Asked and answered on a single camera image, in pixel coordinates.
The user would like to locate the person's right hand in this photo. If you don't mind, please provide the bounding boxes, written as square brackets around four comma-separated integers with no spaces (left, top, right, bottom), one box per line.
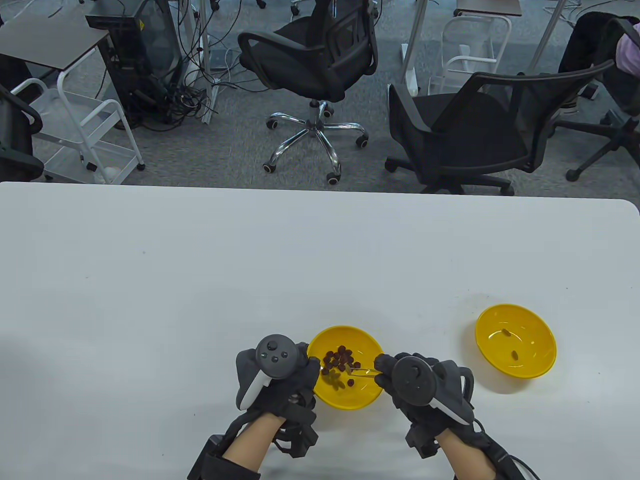
[374,352,473,441]

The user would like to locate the person's left hand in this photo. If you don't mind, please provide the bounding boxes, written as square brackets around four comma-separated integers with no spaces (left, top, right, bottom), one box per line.
[248,342,322,420]

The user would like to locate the yellow plastic bowl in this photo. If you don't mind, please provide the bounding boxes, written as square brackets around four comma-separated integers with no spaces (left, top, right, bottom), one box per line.
[475,303,558,379]
[306,326,385,411]

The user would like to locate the pile of dark raisins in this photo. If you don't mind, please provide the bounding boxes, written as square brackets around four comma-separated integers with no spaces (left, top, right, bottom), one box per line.
[321,345,362,391]

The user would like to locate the person's left forearm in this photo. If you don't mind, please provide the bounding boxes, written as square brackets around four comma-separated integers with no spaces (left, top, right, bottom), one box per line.
[220,414,283,480]

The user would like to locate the person's right forearm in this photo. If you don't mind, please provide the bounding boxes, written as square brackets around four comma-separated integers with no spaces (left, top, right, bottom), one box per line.
[435,430,498,480]

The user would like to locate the black mesh office chair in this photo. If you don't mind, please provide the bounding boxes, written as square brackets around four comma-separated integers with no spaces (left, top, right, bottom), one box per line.
[385,60,616,196]

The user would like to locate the white power strip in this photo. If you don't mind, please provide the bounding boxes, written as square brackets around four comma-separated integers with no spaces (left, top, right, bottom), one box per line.
[201,75,222,124]

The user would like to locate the black office chair chrome base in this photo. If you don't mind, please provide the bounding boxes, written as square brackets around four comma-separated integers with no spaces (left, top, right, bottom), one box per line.
[237,0,379,186]

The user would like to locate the white desk leg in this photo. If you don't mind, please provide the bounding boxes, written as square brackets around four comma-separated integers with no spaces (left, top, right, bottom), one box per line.
[197,0,216,101]
[527,0,568,76]
[400,0,429,97]

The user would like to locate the black computer tower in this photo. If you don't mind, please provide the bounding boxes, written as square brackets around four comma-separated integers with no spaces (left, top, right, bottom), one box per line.
[85,0,183,126]

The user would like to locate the dark grey desk top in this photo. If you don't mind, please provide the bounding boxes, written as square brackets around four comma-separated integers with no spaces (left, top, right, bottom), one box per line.
[0,14,112,72]
[454,0,523,18]

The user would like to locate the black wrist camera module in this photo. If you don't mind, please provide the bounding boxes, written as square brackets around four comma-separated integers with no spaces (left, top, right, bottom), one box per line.
[274,402,319,458]
[405,422,441,458]

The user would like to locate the black forearm strap box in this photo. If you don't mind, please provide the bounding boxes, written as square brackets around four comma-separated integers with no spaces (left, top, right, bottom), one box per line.
[452,420,541,480]
[187,435,261,480]

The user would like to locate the tangle of black cables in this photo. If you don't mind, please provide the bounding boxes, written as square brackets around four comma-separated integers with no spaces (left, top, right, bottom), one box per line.
[115,0,246,132]

